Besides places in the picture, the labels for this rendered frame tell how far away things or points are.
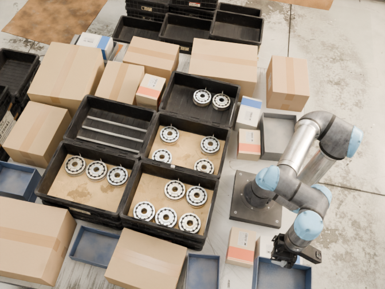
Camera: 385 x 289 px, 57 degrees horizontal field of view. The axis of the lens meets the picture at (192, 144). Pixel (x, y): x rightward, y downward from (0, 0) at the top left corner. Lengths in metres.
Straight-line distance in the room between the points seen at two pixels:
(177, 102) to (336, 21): 2.59
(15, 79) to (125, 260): 1.78
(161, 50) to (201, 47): 0.25
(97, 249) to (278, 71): 1.44
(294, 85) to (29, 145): 1.51
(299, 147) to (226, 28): 1.90
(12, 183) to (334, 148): 1.51
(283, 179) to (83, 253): 1.07
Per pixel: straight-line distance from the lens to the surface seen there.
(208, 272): 1.77
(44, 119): 2.02
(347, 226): 2.86
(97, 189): 1.78
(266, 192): 1.70
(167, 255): 1.61
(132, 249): 1.63
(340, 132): 1.43
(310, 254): 1.27
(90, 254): 1.81
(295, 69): 2.29
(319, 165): 1.54
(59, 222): 1.68
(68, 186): 1.82
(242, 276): 1.79
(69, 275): 1.82
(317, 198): 1.16
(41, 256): 1.66
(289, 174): 1.16
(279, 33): 3.87
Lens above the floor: 2.43
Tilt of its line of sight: 59 degrees down
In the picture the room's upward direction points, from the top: 7 degrees clockwise
